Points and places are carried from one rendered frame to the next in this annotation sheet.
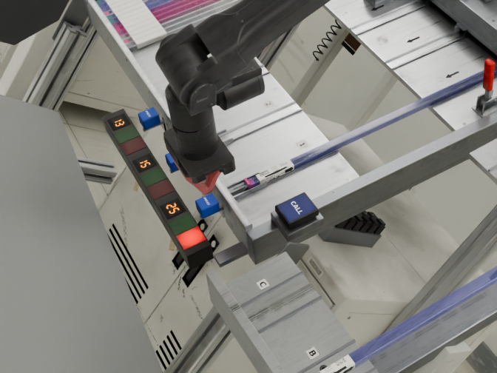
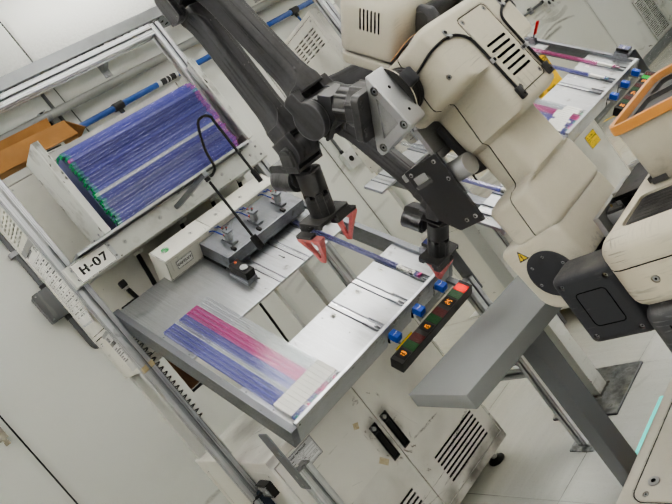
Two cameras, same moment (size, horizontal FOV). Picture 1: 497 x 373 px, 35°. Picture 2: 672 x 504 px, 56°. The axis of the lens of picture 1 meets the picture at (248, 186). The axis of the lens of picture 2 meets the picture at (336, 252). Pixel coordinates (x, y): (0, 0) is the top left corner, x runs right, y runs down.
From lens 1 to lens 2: 1.90 m
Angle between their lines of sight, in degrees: 72
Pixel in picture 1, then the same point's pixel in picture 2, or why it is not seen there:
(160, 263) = (397, 474)
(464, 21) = (269, 235)
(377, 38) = (285, 269)
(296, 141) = (379, 272)
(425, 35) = (276, 253)
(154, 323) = (432, 477)
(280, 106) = (357, 286)
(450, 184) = not seen: outside the picture
